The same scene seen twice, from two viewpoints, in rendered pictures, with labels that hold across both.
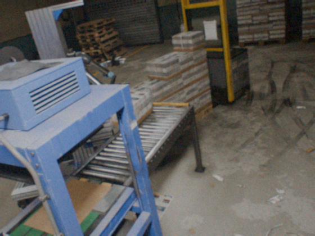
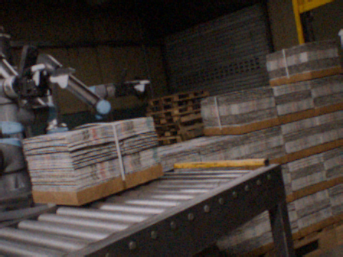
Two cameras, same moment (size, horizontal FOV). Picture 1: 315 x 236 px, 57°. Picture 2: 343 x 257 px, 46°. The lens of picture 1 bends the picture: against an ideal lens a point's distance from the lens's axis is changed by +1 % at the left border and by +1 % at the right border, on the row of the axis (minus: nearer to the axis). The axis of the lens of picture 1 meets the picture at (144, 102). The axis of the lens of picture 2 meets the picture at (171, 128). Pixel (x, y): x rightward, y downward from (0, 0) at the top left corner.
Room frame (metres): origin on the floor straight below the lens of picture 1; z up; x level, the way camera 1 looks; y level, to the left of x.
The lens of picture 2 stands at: (1.39, -0.43, 1.05)
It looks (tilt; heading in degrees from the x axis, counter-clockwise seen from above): 3 degrees down; 11
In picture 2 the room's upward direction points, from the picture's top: 11 degrees counter-clockwise
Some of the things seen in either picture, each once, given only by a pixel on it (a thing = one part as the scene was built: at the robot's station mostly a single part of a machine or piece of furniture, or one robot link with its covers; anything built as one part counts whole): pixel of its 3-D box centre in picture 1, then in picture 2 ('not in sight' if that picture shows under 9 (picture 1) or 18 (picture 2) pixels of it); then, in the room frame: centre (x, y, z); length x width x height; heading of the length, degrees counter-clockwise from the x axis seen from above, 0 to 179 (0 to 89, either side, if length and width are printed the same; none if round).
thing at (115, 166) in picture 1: (113, 166); not in sight; (1.97, 0.35, 0.77); 0.47 x 0.05 x 0.05; 57
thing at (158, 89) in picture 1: (163, 107); (235, 203); (3.82, -0.25, 0.42); 1.17 x 0.39 x 0.83; 128
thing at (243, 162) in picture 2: (170, 104); (217, 164); (2.91, -0.27, 0.81); 0.43 x 0.03 x 0.02; 57
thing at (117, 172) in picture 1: (108, 171); not in sight; (1.92, 0.38, 0.77); 0.47 x 0.05 x 0.05; 57
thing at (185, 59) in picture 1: (177, 62); (274, 105); (4.08, -0.58, 0.95); 0.38 x 0.29 x 0.23; 39
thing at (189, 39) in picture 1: (193, 75); (315, 141); (4.27, -0.81, 0.65); 0.39 x 0.30 x 1.29; 38
